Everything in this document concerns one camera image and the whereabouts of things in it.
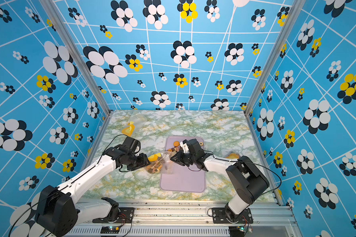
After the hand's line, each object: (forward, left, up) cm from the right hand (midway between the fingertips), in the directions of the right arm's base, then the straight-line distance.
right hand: (172, 158), depth 85 cm
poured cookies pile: (+14, -1, -7) cm, 15 cm away
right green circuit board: (-33, -32, -9) cm, 47 cm away
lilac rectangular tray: (-8, -7, -9) cm, 14 cm away
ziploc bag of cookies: (+30, +28, -1) cm, 41 cm away
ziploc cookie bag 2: (+5, -38, -5) cm, 38 cm away
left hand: (-3, +13, +1) cm, 13 cm away
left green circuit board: (-33, +30, -10) cm, 46 cm away
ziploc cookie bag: (-1, +7, -4) cm, 9 cm away
